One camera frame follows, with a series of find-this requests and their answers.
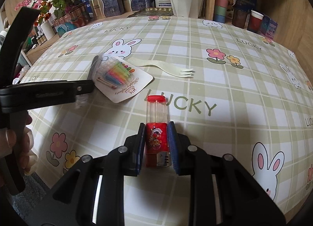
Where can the left hand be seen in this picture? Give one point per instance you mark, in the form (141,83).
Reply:
(9,139)

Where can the gold and blue gift box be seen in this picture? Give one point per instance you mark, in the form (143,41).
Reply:
(106,8)

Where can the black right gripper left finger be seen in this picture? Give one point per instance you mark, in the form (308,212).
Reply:
(123,161)

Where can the colourful candle card pack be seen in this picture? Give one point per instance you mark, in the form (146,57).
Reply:
(119,80)

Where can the red paper cup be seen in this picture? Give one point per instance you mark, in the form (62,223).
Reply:
(255,21)

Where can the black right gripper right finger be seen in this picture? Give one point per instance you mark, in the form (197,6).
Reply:
(190,160)

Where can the cream plastic fork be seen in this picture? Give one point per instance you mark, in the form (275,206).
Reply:
(170,69)

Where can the small blue purple box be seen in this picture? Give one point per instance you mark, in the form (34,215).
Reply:
(268,27)

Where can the wooden shelf unit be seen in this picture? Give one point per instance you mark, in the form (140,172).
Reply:
(295,26)

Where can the green plaid bunny tablecloth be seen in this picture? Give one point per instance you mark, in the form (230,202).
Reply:
(247,97)

